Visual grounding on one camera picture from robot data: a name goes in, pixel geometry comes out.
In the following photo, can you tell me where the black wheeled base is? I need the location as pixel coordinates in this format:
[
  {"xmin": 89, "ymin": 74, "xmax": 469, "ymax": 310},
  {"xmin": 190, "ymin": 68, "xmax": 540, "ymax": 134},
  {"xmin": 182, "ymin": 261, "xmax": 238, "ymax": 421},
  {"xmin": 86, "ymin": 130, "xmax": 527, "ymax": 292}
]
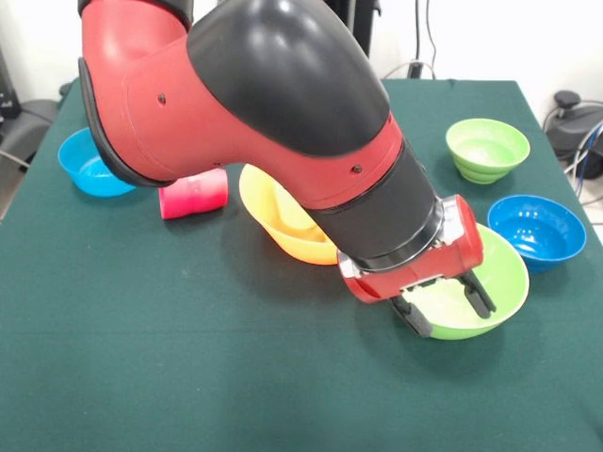
[{"xmin": 541, "ymin": 89, "xmax": 603, "ymax": 159}]

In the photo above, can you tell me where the red cup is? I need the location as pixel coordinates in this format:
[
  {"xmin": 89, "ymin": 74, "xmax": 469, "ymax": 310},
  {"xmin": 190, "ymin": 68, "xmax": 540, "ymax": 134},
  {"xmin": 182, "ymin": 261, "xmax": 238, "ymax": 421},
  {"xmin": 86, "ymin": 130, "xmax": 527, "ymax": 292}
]
[{"xmin": 157, "ymin": 167, "xmax": 230, "ymax": 221}]

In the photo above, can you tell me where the light blue bowl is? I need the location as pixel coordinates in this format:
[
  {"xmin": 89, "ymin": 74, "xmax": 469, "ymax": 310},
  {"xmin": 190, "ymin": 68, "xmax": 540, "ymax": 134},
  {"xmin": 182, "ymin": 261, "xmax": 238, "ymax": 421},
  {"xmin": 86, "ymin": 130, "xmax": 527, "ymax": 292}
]
[{"xmin": 57, "ymin": 127, "xmax": 139, "ymax": 198}]

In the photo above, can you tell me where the small green bowl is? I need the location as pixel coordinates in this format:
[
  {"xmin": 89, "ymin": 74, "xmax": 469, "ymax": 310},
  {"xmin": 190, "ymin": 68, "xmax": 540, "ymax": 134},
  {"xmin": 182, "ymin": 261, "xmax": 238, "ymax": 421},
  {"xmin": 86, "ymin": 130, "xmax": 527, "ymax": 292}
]
[{"xmin": 445, "ymin": 118, "xmax": 531, "ymax": 186}]

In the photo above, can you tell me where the grey wheeled base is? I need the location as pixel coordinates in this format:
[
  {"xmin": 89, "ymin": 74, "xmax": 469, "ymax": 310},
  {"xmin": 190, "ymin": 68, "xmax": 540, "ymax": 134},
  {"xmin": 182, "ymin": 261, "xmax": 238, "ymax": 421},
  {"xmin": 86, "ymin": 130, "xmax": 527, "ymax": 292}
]
[{"xmin": 0, "ymin": 96, "xmax": 60, "ymax": 162}]

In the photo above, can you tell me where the large orange bowl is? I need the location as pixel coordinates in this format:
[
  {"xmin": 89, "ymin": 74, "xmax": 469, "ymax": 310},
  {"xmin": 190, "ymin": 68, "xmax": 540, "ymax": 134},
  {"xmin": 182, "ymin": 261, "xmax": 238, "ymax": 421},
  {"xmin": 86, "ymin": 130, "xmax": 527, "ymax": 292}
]
[{"xmin": 238, "ymin": 163, "xmax": 341, "ymax": 266}]

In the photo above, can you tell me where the large green bowl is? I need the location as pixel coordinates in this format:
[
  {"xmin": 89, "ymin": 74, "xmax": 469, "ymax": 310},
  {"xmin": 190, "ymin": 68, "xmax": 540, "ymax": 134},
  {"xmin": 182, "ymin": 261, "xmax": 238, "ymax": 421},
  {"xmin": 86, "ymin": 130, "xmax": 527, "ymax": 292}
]
[{"xmin": 405, "ymin": 222, "xmax": 531, "ymax": 342}]

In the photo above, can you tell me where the dark blue bowl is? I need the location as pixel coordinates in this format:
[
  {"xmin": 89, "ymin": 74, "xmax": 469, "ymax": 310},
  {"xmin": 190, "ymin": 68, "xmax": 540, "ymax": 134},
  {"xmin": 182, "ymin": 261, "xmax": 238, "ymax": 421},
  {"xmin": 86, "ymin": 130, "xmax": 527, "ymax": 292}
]
[{"xmin": 486, "ymin": 194, "xmax": 588, "ymax": 276}]

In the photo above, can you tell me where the dark green table cloth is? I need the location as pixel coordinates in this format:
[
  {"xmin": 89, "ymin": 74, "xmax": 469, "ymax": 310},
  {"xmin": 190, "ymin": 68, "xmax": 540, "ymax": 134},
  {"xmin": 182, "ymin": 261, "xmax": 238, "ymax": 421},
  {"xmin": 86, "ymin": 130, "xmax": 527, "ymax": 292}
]
[{"xmin": 0, "ymin": 75, "xmax": 603, "ymax": 452}]

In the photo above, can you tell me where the black hanging cable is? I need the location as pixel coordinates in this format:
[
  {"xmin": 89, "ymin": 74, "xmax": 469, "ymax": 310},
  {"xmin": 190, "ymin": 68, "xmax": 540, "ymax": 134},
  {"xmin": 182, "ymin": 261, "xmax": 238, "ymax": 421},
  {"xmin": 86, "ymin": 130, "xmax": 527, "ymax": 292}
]
[{"xmin": 406, "ymin": 0, "xmax": 442, "ymax": 80}]

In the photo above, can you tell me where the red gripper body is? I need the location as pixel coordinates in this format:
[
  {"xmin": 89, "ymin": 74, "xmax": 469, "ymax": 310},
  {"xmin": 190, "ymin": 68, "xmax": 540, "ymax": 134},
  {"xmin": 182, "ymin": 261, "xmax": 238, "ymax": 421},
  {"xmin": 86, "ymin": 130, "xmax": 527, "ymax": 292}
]
[{"xmin": 337, "ymin": 193, "xmax": 486, "ymax": 305}]

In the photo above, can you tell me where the bundle of floor cables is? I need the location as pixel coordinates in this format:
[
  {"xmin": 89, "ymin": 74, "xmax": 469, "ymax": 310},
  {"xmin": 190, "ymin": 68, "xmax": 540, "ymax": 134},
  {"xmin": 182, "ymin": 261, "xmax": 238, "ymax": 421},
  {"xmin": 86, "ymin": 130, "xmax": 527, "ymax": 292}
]
[{"xmin": 562, "ymin": 118, "xmax": 603, "ymax": 181}]

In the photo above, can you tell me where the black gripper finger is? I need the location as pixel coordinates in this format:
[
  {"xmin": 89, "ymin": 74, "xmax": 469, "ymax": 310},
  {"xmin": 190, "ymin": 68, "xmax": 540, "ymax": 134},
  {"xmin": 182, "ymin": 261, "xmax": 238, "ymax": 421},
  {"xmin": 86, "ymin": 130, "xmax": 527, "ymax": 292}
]
[
  {"xmin": 389, "ymin": 293, "xmax": 433, "ymax": 340},
  {"xmin": 458, "ymin": 268, "xmax": 498, "ymax": 322}
]

